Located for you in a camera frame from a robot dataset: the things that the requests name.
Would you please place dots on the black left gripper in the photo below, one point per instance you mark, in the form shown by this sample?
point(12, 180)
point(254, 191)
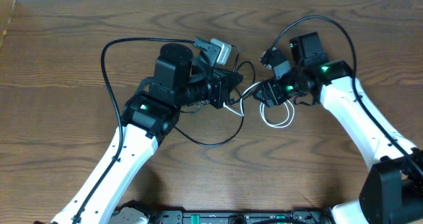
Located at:
point(223, 82)

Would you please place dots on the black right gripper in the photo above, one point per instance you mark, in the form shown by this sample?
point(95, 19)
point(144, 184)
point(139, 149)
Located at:
point(271, 92)

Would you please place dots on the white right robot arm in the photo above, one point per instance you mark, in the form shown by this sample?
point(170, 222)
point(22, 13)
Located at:
point(392, 192)

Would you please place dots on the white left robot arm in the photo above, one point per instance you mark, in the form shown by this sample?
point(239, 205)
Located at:
point(180, 79)

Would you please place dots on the brown cardboard panel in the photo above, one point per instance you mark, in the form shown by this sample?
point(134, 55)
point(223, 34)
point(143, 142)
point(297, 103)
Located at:
point(6, 10)

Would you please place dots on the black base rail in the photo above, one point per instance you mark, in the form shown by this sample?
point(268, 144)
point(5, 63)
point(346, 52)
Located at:
point(133, 215)

